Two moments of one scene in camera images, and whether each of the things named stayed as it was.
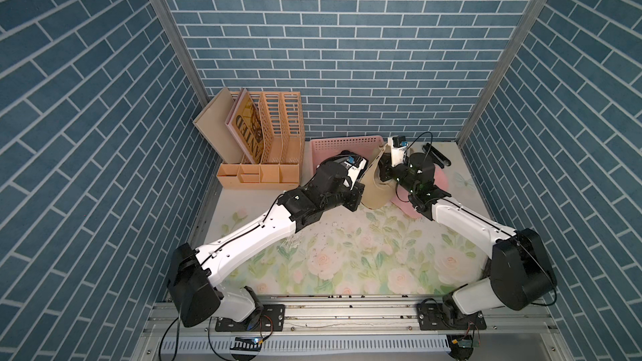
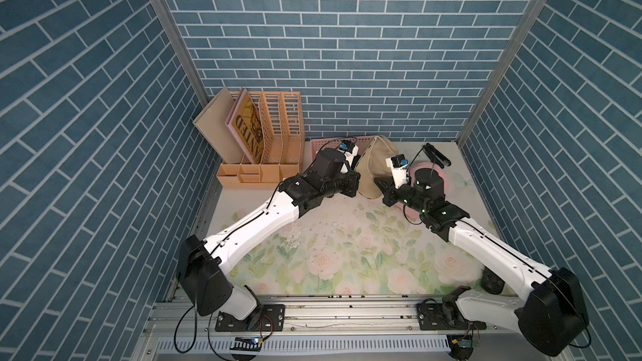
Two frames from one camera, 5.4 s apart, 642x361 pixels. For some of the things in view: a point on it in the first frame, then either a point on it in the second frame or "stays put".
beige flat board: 211,124 stays put
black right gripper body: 389,174 → 406,195
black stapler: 437,157 stays put
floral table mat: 368,251 stays put
